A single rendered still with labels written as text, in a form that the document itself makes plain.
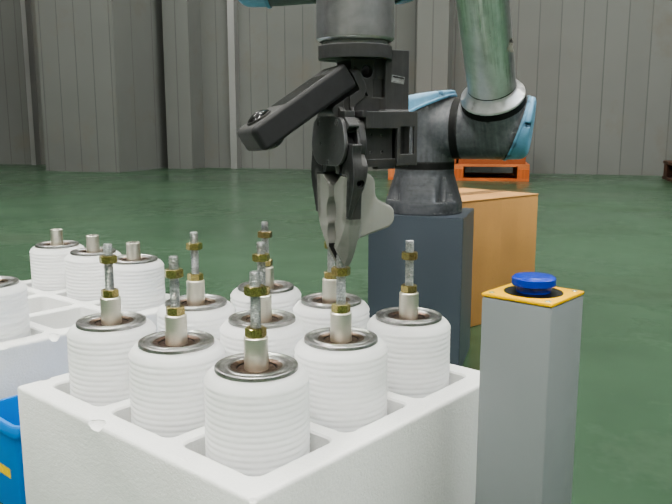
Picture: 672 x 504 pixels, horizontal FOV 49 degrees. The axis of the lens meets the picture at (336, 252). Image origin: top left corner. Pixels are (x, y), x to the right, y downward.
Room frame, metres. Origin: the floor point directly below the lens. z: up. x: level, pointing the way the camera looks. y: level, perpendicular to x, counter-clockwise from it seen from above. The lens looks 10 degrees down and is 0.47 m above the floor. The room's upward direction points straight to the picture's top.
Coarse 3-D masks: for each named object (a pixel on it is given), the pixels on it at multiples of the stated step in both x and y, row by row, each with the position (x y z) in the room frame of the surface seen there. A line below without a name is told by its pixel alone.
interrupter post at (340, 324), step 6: (330, 312) 0.73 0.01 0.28; (348, 312) 0.72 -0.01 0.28; (330, 318) 0.72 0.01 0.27; (336, 318) 0.72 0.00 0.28; (342, 318) 0.72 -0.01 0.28; (348, 318) 0.72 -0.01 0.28; (330, 324) 0.72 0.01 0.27; (336, 324) 0.72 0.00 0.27; (342, 324) 0.72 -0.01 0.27; (348, 324) 0.72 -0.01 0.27; (330, 330) 0.72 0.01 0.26; (336, 330) 0.72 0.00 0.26; (342, 330) 0.72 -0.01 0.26; (348, 330) 0.72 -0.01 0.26; (330, 336) 0.73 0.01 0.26; (336, 336) 0.72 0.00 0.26; (342, 336) 0.72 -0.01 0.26; (348, 336) 0.72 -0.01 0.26; (336, 342) 0.72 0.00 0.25; (342, 342) 0.72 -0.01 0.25
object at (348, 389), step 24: (312, 360) 0.69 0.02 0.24; (336, 360) 0.68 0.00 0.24; (360, 360) 0.68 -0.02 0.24; (384, 360) 0.71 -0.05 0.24; (312, 384) 0.69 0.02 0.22; (336, 384) 0.68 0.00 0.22; (360, 384) 0.68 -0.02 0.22; (384, 384) 0.71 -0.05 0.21; (312, 408) 0.69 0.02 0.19; (336, 408) 0.68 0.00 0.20; (360, 408) 0.68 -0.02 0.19; (384, 408) 0.71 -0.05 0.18
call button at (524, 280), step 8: (520, 272) 0.69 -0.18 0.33; (528, 272) 0.69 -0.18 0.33; (536, 272) 0.69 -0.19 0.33; (512, 280) 0.67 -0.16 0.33; (520, 280) 0.66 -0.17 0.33; (528, 280) 0.65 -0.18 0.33; (536, 280) 0.65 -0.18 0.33; (544, 280) 0.65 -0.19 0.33; (552, 280) 0.66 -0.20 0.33; (520, 288) 0.66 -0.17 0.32; (528, 288) 0.66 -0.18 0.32; (536, 288) 0.65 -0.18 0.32; (544, 288) 0.65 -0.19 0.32
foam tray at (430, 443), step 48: (48, 384) 0.79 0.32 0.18; (48, 432) 0.74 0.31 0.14; (96, 432) 0.68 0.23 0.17; (144, 432) 0.66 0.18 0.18; (192, 432) 0.66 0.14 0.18; (336, 432) 0.66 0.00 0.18; (384, 432) 0.66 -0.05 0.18; (432, 432) 0.72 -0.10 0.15; (48, 480) 0.75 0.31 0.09; (96, 480) 0.68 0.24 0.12; (144, 480) 0.63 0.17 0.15; (192, 480) 0.58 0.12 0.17; (240, 480) 0.56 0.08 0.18; (288, 480) 0.56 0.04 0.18; (336, 480) 0.60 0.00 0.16; (384, 480) 0.66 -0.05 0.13; (432, 480) 0.72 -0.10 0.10
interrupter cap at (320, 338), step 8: (320, 328) 0.76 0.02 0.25; (328, 328) 0.76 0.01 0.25; (352, 328) 0.76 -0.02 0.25; (360, 328) 0.76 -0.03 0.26; (304, 336) 0.73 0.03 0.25; (312, 336) 0.73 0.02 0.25; (320, 336) 0.73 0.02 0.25; (328, 336) 0.74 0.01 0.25; (352, 336) 0.74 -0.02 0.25; (360, 336) 0.73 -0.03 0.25; (368, 336) 0.73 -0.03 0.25; (376, 336) 0.73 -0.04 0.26; (312, 344) 0.70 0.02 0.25; (320, 344) 0.70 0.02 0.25; (328, 344) 0.70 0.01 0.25; (336, 344) 0.70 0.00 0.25; (344, 344) 0.70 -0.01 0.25; (352, 344) 0.70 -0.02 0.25; (360, 344) 0.70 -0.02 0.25; (368, 344) 0.70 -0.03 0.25
